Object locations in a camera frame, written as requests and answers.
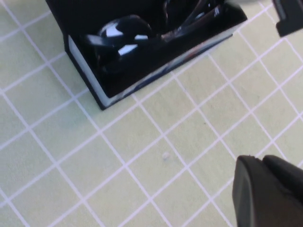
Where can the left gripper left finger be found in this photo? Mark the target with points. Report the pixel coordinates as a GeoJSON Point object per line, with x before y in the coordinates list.
{"type": "Point", "coordinates": [255, 201]}

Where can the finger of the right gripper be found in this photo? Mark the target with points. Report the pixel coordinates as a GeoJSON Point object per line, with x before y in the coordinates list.
{"type": "Point", "coordinates": [291, 19]}

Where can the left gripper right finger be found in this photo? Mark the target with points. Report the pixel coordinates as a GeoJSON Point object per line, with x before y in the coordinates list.
{"type": "Point", "coordinates": [288, 179]}

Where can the black glasses case printed side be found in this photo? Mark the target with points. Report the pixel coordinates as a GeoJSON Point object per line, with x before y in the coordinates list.
{"type": "Point", "coordinates": [142, 71]}

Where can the black frame glasses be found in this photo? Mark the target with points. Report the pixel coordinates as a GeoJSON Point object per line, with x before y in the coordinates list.
{"type": "Point", "coordinates": [125, 28]}

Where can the green white grid tablecloth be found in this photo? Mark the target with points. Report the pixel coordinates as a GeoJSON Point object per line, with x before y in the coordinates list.
{"type": "Point", "coordinates": [142, 153]}

